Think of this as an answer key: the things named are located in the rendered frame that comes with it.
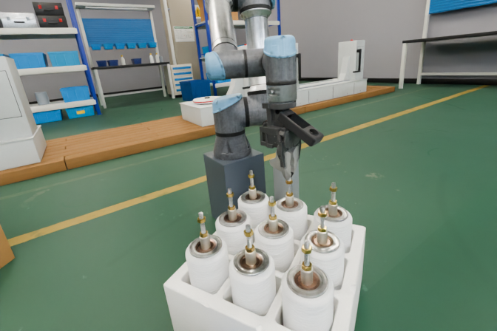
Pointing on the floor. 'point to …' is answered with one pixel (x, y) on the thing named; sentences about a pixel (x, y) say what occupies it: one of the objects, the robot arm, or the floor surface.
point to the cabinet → (185, 72)
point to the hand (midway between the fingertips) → (291, 175)
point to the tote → (194, 89)
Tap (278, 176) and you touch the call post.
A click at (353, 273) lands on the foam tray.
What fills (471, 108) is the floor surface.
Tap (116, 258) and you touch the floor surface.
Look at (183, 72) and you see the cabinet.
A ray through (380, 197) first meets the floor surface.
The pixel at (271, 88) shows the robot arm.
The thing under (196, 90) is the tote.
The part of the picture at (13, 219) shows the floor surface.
